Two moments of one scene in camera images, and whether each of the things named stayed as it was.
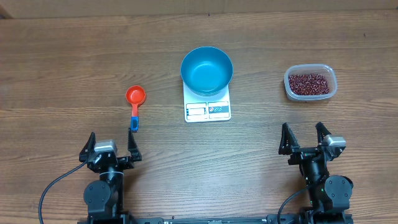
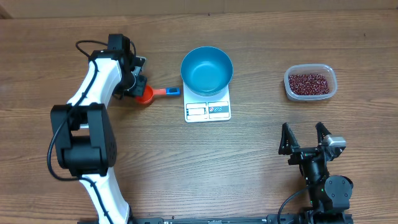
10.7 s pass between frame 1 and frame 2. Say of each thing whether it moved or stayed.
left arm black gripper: moved
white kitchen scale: stayed
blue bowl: stayed
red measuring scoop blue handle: moved
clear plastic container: stayed
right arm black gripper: stayed
